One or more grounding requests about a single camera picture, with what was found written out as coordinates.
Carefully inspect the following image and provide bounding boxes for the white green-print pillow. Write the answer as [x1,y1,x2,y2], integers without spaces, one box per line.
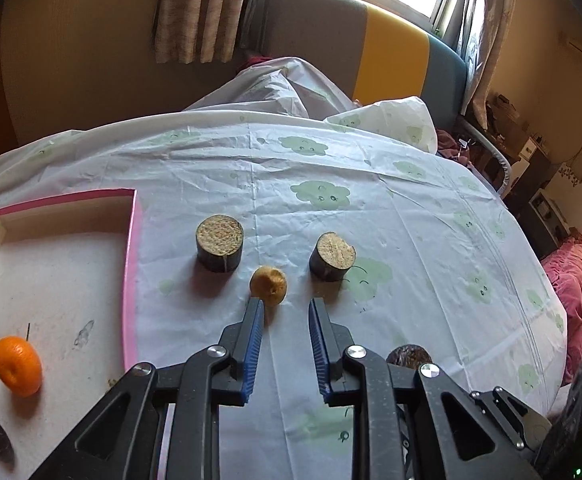
[323,96,439,153]

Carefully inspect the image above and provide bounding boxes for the dark sugarcane piece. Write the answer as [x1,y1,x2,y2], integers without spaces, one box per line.
[195,215,246,273]
[309,232,356,282]

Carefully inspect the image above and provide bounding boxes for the beige patterned curtain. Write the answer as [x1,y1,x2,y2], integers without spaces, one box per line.
[151,0,266,66]

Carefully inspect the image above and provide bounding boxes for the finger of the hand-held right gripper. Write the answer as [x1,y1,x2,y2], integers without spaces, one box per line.
[471,386,554,453]

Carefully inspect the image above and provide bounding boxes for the brown longan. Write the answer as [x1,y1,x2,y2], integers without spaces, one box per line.
[249,266,288,307]

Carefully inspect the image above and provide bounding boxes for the striped sofa backrest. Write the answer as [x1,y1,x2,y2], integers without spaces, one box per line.
[261,0,469,131]

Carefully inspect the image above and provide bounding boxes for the dark red cloth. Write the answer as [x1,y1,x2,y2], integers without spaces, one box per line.
[436,127,492,168]

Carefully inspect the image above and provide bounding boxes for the sheer beige curtain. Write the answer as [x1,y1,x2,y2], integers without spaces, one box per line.
[453,0,522,133]

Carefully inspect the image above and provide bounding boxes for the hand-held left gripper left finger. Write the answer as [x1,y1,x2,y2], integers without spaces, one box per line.
[28,297,266,480]

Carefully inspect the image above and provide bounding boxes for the white plastic cover sheet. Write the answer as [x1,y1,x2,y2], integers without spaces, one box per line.
[181,56,356,121]

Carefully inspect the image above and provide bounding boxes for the grey metal rail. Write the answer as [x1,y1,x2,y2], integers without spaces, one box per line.
[453,115,514,198]

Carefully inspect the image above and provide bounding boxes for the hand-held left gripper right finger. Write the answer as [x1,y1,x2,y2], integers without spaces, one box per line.
[308,298,542,480]

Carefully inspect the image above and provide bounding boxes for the pink blanket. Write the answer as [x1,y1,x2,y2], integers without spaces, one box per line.
[541,232,582,386]

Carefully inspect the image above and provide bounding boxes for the pink shallow cardboard box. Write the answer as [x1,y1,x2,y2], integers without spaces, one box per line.
[0,188,144,476]

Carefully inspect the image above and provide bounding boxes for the orange tangerine with stem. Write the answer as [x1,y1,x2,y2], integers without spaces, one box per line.
[0,322,43,398]

